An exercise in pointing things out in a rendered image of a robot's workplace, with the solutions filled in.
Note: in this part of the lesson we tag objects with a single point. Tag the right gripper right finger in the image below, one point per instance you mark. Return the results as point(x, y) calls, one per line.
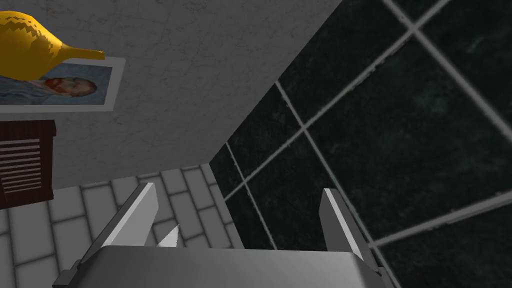
point(340, 228)

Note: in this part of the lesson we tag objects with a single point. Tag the dark red slatted window shutter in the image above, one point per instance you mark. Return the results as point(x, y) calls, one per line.
point(24, 162)

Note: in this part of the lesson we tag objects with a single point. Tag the yellow vase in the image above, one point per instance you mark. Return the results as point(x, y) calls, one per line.
point(28, 46)

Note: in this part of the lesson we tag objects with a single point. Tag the portrait picture with pale frame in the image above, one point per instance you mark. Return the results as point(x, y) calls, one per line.
point(68, 86)

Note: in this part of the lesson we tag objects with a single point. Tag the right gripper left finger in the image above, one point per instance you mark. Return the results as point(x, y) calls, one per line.
point(134, 220)

